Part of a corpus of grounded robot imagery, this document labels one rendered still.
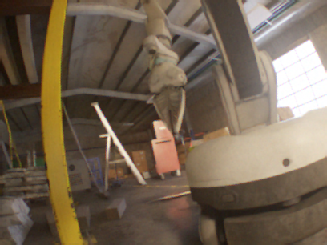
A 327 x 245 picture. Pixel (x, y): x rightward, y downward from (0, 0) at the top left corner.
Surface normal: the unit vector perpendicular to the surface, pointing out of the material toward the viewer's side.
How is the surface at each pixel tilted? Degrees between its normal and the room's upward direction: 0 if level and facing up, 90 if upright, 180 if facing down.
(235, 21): 132
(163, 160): 90
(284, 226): 90
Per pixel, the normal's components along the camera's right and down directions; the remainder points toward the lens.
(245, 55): -0.15, 0.54
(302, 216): -0.33, -0.15
